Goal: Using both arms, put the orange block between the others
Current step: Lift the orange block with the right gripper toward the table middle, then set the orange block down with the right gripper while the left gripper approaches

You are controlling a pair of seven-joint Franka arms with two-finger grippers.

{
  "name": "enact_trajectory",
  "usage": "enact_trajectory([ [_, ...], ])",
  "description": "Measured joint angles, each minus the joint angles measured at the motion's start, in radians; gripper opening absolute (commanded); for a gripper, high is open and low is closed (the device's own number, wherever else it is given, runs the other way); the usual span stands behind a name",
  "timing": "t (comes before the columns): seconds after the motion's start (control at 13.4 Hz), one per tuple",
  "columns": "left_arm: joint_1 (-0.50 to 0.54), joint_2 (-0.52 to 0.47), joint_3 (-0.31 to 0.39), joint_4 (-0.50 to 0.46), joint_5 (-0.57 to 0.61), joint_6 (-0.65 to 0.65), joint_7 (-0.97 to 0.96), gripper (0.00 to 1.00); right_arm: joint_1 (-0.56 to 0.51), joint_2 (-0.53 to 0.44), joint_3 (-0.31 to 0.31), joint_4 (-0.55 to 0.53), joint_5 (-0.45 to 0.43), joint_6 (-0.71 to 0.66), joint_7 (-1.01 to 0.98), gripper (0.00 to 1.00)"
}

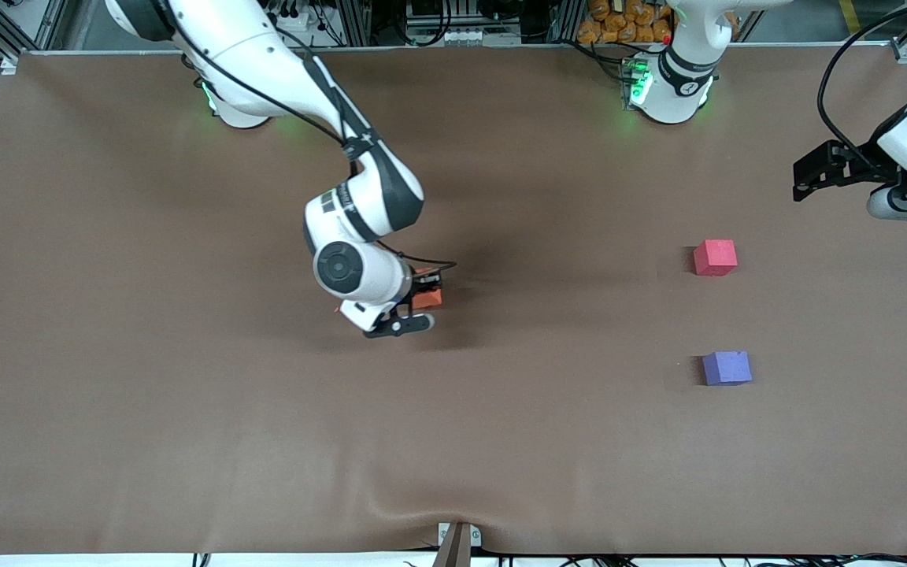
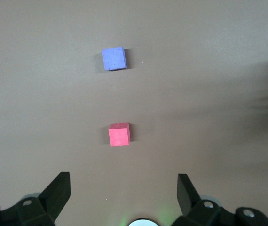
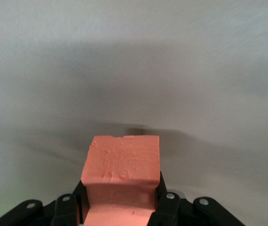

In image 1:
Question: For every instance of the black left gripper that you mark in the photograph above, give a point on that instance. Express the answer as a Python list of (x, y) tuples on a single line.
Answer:
[(855, 164)]

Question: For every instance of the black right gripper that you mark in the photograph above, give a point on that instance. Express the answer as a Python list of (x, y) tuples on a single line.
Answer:
[(424, 280)]

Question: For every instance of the orange foam block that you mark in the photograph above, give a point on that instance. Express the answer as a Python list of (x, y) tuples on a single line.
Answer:
[(427, 299)]

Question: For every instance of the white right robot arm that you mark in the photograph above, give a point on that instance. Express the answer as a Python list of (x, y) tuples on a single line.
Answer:
[(359, 205)]

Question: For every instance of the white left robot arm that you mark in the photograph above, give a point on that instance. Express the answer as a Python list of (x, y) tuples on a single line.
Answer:
[(682, 79)]

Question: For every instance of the red foam block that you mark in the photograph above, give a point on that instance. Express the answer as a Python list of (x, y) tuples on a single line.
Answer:
[(715, 257)]

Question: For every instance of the brown table cover sheet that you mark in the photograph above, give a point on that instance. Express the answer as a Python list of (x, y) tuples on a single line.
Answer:
[(453, 441)]

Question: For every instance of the purple foam block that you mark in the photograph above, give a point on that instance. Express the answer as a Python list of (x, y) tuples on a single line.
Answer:
[(727, 368)]

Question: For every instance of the pile of orange objects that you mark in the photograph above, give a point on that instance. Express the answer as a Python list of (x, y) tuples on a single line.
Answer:
[(623, 22)]

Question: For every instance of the white connector block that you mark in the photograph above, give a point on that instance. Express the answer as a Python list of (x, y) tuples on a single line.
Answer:
[(465, 36)]

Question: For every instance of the white power strip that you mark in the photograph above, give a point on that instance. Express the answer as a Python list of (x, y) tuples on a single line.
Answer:
[(296, 19)]

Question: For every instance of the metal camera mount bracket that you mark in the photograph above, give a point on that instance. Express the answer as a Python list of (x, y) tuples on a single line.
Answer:
[(458, 543)]

